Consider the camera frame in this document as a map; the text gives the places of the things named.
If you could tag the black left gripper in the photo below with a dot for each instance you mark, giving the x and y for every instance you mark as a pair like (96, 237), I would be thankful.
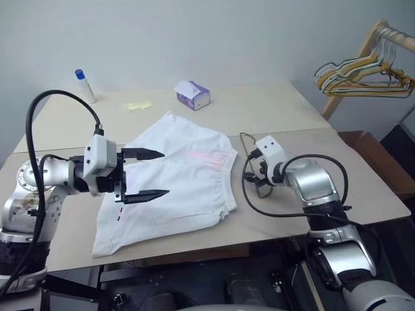
(110, 183)

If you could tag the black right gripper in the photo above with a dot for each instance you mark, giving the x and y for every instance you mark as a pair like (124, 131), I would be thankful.
(266, 175)

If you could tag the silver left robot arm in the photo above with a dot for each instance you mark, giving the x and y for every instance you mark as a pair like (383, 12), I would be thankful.
(58, 176)

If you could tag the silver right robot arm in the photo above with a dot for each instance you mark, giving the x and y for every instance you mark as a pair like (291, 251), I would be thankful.
(317, 184)

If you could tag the white shorts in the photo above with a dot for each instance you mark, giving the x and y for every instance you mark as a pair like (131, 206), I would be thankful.
(181, 181)

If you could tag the yellow plastic packet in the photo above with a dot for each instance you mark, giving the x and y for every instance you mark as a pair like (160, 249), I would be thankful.
(139, 106)

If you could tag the purple white tissue box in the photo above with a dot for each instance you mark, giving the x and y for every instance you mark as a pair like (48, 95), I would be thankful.
(194, 95)

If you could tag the white bottle with blue cap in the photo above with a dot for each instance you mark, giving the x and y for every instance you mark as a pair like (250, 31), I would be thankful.
(86, 85)

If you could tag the brown cardboard box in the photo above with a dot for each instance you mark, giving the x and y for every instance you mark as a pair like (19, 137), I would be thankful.
(373, 162)

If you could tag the dark rounded foot shape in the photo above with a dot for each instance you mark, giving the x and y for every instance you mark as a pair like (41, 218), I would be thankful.
(246, 288)

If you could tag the black panel under table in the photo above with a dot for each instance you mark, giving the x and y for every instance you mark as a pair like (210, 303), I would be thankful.
(74, 294)

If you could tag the silver robot torso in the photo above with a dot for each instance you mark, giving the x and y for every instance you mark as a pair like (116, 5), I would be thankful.
(223, 307)

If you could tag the wooden clothes rack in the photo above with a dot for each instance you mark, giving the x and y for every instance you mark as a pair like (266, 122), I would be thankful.
(366, 52)

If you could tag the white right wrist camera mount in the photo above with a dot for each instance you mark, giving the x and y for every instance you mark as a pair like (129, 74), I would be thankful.
(270, 150)

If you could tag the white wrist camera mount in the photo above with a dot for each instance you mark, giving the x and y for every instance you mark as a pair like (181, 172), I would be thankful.
(97, 155)
(270, 150)

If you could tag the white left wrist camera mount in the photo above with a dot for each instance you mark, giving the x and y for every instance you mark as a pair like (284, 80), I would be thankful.
(97, 155)

